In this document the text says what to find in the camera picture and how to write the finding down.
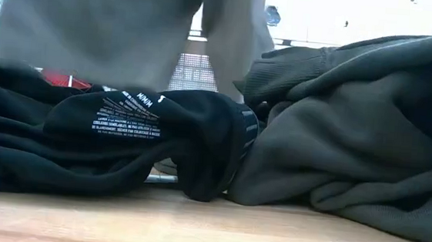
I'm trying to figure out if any white woven plastic basket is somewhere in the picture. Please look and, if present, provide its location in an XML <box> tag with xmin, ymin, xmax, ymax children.
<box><xmin>167</xmin><ymin>35</ymin><xmax>223</xmax><ymax>95</ymax></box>

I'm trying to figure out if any khaki garment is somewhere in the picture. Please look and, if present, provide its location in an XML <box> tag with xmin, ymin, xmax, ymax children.
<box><xmin>0</xmin><ymin>0</ymin><xmax>280</xmax><ymax>105</ymax></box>

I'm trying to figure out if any round ceiling lamp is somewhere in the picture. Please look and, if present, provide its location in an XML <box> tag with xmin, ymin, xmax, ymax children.
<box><xmin>263</xmin><ymin>5</ymin><xmax>283</xmax><ymax>28</ymax></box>

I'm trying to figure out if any dark olive hoodie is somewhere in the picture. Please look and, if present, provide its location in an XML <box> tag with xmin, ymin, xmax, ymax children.
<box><xmin>221</xmin><ymin>10</ymin><xmax>432</xmax><ymax>242</ymax></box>

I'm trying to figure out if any red storage bin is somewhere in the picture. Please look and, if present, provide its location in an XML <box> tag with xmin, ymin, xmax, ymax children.
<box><xmin>39</xmin><ymin>67</ymin><xmax>94</xmax><ymax>91</ymax></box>

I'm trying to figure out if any large black garment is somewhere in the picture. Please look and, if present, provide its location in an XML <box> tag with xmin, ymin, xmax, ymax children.
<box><xmin>0</xmin><ymin>63</ymin><xmax>174</xmax><ymax>209</ymax></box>

